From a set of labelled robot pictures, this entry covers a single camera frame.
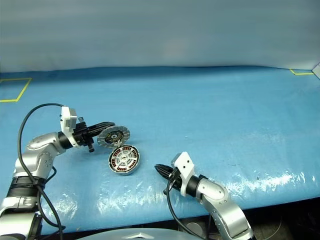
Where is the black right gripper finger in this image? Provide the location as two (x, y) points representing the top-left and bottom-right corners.
(154, 163), (174, 174)
(156, 169), (172, 180)

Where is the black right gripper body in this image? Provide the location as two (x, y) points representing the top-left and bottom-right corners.
(167, 167), (186, 194)

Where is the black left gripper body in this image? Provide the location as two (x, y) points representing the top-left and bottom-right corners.
(73, 116), (96, 154)

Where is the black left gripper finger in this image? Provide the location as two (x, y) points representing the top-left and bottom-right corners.
(89, 127), (107, 138)
(88, 121), (116, 132)

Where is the silver finned motor cover disc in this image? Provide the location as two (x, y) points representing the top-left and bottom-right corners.
(96, 124), (131, 149)

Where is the silver motor stator housing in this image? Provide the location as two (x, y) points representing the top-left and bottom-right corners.
(107, 143), (140, 175)

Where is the grey rounded shape under table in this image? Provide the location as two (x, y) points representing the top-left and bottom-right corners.
(179, 219), (209, 240)

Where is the blue plastic table cover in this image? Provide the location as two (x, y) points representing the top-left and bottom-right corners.
(0, 65), (320, 235)

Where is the grey domed robot torso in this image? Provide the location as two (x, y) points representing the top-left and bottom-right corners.
(63, 227), (191, 240)

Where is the large yellow tape outline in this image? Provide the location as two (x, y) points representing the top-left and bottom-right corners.
(0, 77), (33, 103)

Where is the small yellow tape outline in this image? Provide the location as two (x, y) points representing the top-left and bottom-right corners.
(289, 68), (315, 76)

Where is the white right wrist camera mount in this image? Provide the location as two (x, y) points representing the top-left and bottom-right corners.
(172, 151), (196, 197)

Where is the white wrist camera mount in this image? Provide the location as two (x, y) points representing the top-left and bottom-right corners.
(172, 151), (196, 197)
(59, 105), (81, 149)

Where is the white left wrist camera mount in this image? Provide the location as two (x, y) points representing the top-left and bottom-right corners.
(59, 105), (81, 149)

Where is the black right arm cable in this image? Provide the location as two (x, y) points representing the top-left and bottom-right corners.
(162, 172), (202, 240)

